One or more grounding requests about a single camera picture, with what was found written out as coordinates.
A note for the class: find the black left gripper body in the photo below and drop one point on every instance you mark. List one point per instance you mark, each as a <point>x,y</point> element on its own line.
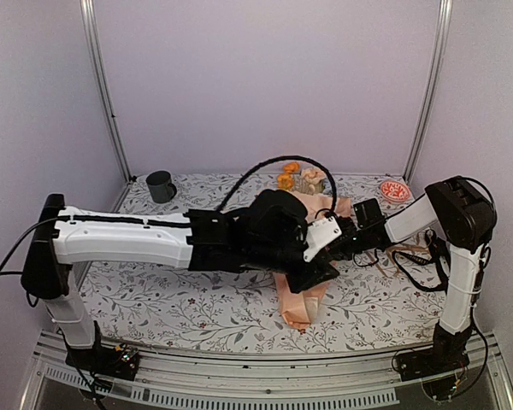
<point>298,282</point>

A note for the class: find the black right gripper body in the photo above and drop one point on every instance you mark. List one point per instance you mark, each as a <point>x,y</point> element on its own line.
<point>349,247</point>

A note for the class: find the peach wrapping paper sheet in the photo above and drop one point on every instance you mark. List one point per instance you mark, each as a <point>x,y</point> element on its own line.
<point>299,310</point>

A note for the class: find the black printed ribbon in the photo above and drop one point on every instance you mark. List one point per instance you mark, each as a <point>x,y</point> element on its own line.
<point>427,265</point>

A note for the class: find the orange fake flower stem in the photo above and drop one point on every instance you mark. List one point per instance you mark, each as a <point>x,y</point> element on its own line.
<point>308,180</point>

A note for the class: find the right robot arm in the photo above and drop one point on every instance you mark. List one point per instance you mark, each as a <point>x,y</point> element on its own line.
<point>464,210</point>

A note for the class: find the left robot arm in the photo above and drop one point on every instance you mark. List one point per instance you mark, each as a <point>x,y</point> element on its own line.
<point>271,233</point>

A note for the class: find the tan ribbon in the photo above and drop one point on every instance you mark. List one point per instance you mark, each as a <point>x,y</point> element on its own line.
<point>382,263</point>

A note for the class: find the red patterned small dish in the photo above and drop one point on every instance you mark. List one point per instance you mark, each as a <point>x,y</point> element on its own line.
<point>395,191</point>

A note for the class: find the dark grey mug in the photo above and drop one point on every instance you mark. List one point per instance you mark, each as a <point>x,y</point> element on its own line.
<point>161,186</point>

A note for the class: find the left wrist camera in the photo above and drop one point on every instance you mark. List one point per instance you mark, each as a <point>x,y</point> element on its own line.
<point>320,234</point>

